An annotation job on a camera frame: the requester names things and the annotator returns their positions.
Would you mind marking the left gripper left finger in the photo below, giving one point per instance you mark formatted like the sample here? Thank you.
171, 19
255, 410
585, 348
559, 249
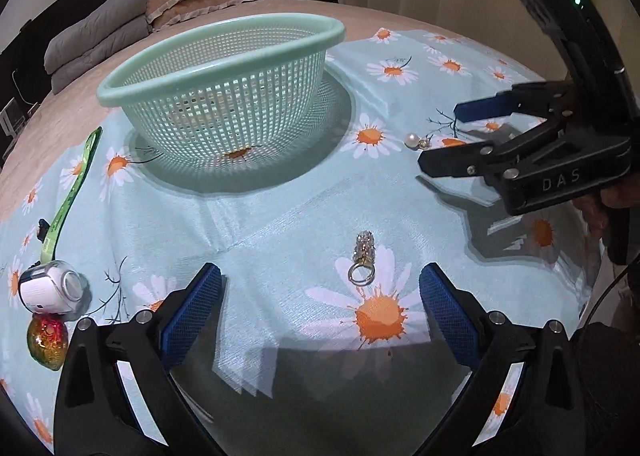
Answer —
98, 417

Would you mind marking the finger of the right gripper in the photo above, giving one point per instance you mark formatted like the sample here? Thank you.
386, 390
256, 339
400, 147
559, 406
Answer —
534, 99
512, 159

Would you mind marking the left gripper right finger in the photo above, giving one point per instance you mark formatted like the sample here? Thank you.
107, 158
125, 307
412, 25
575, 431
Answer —
522, 397

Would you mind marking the pearl and bell charm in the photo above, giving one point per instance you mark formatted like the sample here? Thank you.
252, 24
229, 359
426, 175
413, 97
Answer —
417, 142

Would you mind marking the red green glass charm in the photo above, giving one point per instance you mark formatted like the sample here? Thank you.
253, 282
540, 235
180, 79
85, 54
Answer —
47, 340

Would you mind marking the daisy print blue cloth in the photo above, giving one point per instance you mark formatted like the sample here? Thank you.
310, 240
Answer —
321, 345

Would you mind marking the green plastic mesh basket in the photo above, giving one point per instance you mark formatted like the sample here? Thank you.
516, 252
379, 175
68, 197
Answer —
251, 89

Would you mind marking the lower beige frilled pillow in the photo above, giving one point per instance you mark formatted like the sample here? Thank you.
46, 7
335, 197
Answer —
186, 10

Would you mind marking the lower grey folded blanket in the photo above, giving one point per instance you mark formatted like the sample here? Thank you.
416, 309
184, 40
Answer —
123, 37

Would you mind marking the grey folded blanket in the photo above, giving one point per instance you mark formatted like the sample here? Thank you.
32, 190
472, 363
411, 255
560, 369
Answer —
123, 37
88, 32

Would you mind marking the upper grey folded blanket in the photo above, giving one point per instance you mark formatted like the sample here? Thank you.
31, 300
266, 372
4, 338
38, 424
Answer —
88, 32

